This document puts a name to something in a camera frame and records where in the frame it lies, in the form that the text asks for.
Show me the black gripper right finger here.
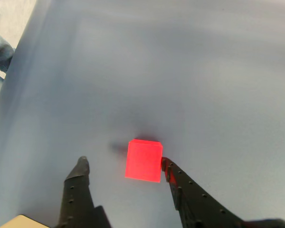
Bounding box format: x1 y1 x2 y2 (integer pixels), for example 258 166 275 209
161 156 285 228

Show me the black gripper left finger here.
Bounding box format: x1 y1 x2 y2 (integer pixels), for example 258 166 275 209
57 155 113 228

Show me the red cube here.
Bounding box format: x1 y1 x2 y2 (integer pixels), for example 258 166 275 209
124 138 163 184

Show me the dark grey table mat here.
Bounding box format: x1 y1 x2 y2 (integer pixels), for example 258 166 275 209
0 0 285 228

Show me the beige rounded box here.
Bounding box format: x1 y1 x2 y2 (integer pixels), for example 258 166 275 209
0 214 51 228

